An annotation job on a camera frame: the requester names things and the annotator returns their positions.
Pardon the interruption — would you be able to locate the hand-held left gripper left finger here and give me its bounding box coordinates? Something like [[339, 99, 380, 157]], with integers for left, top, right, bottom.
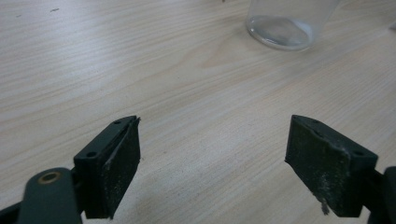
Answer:
[[74, 115, 142, 220]]

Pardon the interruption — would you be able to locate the clear glass jar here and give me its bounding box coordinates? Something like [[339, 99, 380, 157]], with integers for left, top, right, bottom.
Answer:
[[246, 0, 341, 52]]

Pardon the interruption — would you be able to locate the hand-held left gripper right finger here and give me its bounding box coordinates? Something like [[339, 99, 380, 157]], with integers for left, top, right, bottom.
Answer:
[[284, 114, 379, 218]]

